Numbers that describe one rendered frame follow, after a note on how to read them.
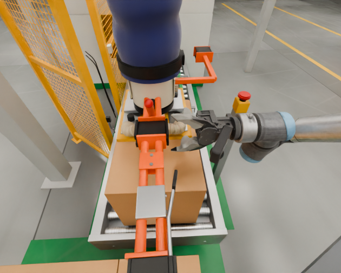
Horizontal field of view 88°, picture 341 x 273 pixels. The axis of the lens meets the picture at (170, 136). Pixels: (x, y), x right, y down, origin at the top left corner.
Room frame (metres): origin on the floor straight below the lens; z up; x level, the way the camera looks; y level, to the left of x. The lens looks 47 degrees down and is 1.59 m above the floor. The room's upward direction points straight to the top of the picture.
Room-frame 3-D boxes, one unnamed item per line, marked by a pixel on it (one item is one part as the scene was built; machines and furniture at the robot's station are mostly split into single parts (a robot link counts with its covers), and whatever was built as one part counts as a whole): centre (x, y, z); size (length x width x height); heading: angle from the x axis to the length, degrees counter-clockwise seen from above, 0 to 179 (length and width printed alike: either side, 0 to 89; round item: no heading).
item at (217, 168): (0.83, -0.41, 0.50); 0.07 x 0.07 x 1.00; 3
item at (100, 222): (1.39, 0.44, 0.50); 2.31 x 0.05 x 0.19; 3
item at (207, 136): (0.39, -0.14, 1.22); 0.12 x 0.09 x 0.08; 94
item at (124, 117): (0.61, 0.17, 1.11); 0.34 x 0.10 x 0.05; 4
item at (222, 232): (0.24, 0.06, 0.58); 0.70 x 0.03 x 0.06; 93
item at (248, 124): (0.38, -0.22, 1.22); 0.09 x 0.05 x 0.10; 4
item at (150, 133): (0.37, 0.06, 1.21); 0.10 x 0.08 x 0.06; 94
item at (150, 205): (0.15, 0.04, 1.21); 0.07 x 0.07 x 0.04; 4
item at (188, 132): (0.62, -0.02, 1.11); 0.34 x 0.10 x 0.05; 4
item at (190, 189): (0.60, 0.07, 0.75); 0.60 x 0.40 x 0.40; 2
